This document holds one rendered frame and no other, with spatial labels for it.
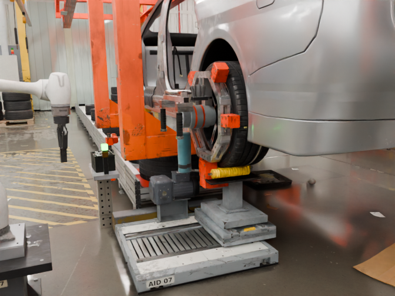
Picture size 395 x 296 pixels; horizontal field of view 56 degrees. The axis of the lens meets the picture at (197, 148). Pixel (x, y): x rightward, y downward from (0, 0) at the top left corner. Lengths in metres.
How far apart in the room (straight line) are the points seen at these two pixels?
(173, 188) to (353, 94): 1.46
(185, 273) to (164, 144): 1.00
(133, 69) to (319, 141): 1.46
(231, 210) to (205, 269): 0.49
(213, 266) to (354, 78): 1.21
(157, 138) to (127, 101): 0.34
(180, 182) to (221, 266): 0.73
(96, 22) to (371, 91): 3.52
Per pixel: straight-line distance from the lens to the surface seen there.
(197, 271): 2.08
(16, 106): 10.32
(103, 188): 2.79
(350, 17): 1.51
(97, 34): 4.52
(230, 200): 2.41
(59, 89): 1.91
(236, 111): 2.03
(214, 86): 2.08
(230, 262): 2.14
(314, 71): 1.52
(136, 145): 2.62
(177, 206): 2.77
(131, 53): 2.59
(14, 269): 1.81
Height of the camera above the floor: 1.08
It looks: 11 degrees down
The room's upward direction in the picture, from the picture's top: 1 degrees counter-clockwise
